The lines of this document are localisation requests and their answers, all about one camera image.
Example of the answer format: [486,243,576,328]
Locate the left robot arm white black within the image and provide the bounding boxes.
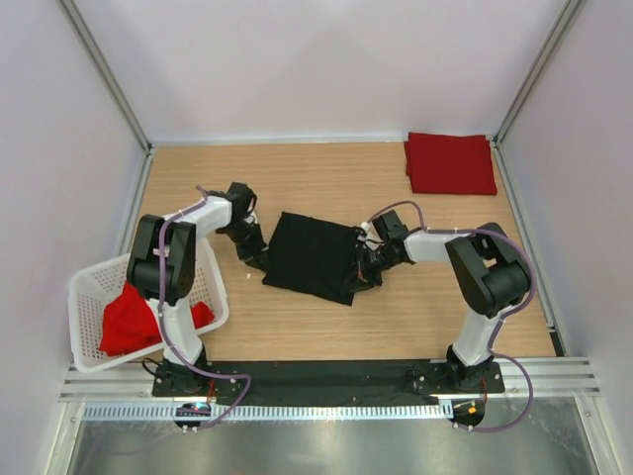
[127,182,269,397]

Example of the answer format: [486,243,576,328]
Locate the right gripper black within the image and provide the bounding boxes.
[340,243,400,296]

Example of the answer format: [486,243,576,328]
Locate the black t shirt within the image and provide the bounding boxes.
[262,212,360,306]

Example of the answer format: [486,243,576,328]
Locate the bright red t shirt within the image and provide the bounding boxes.
[98,281,217,357]

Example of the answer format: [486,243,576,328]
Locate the aluminium frame rail front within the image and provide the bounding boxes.
[60,357,600,401]

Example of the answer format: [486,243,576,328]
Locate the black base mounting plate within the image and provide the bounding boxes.
[152,359,505,408]

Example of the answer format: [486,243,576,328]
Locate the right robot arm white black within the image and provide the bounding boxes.
[342,209,535,392]

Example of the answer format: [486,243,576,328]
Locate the folded dark red t shirt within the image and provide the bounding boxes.
[404,133,497,196]

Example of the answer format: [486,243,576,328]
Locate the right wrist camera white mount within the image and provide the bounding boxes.
[357,222,383,249]

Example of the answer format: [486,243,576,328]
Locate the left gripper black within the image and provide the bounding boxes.
[221,221,271,273]

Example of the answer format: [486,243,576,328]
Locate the white plastic laundry basket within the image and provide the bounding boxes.
[67,240,229,373]

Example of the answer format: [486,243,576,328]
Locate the white slotted cable duct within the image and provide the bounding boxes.
[83,401,453,423]

